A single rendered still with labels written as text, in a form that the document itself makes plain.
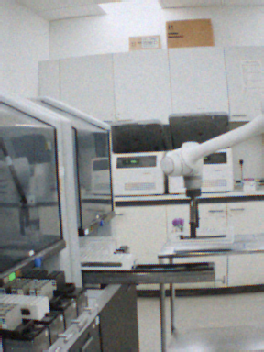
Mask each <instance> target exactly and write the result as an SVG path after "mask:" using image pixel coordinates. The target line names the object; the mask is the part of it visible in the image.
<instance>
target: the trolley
mask: <svg viewBox="0 0 264 352"><path fill-rule="evenodd" d="M258 253H264V233H263V234H240V235H234V243H232V244H223V243H213V244H207V245H171V238H170V237H168V239H167V240H166V242H165V244H164V245H163V247H162V249H161V251H160V252H159V254H158V259H159V264H160V263H164V259H169V261H170V263H174V262H173V259H182V258H186V257H215V256H234V255H240V254H258ZM159 300H160V311H159V316H160V330H161V340H160V342H161V352H264V324H251V325H240V326H227V327H213V328H204V327H200V328H178V329H176V324H175V294H174V284H170V321H171V325H170V335H171V340H170V343H169V346H168V349H167V345H166V343H167V331H166V302H165V284H159Z"/></svg>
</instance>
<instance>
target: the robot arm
mask: <svg viewBox="0 0 264 352"><path fill-rule="evenodd" d="M260 110H261V113H262V114H260V116H257V118H256V119H254V120H253V121H252V122H249V123H248V124H246V125H244V126H241V127H240V128H238V129H235V130H234V131H229V132H228V133H226V134H223V135H222V136H221V137H216V138H213V139H211V140H209V141H207V142H205V143H203V144H202V145H201V144H197V143H190V142H185V143H183V144H182V146H181V148H180V149H177V150H174V151H172V152H171V153H167V154H166V155H164V156H163V157H162V159H161V161H160V164H159V165H160V167H161V169H162V171H163V173H165V174H166V175H168V176H170V177H181V176H183V188H186V189H185V197H191V200H190V201H189V204H190V222H189V226H190V238H196V233H197V228H199V220H200V216H199V206H198V203H199V202H198V198H197V197H198V196H202V188H200V187H203V170H204V163H203V157H206V156H208V155H210V154H211V153H214V152H216V151H218V150H220V149H225V148H228V147H231V146H232V145H235V144H236V143H238V142H242V141H245V140H247V139H249V138H251V137H254V136H256V135H259V134H261V133H263V132H264V96H263V99H262V100H261V105H260Z"/></svg>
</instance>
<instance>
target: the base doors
mask: <svg viewBox="0 0 264 352"><path fill-rule="evenodd" d="M198 206H199V216H200V217H204V219H200V220H199V228H205V227H233V228H234V235H240V234H263V233H264V202H247V203H227V218H226V203H221V204H202V205H198ZM242 208H243V209H245V210H237V211H230V209H242ZM222 209H223V210H224V211H223V212H209V210H222ZM115 214H116V216H115V225H116V237H122V246H128V247H129V248H130V254H133V256H135V258H136V257H138V261H137V262H136V264H159V259H158V254H159V253H160V251H161V249H162V247H163V245H164V244H165V242H166V240H167V237H171V235H170V232H171V231H172V230H173V229H172V220H173V219H174V218H178V219H179V218H181V219H184V229H190V226H189V222H190V205H173V206H167V212H166V206H150V207H125V208H115ZM230 215H232V217H229V216H230ZM223 216H224V218H223ZM128 218H139V221H127V219H128ZM167 220H168V222H167ZM227 222H228V223H227ZM227 259H228V266H227ZM173 262H174V263H193V262H214V263H216V269H215V278H216V279H220V278H223V276H225V284H223V282H222V281H216V282H214V281H208V282H205V283H178V284H174V290H176V289H202V288H222V287H226V285H227V286H240V285H254V284H264V253H258V254H240V255H234V256H215V257H186V258H174V259H173ZM226 270H227V273H226ZM227 276H228V282H227ZM159 289H160V286H159V285H158V284H139V285H138V286H137V290H159Z"/></svg>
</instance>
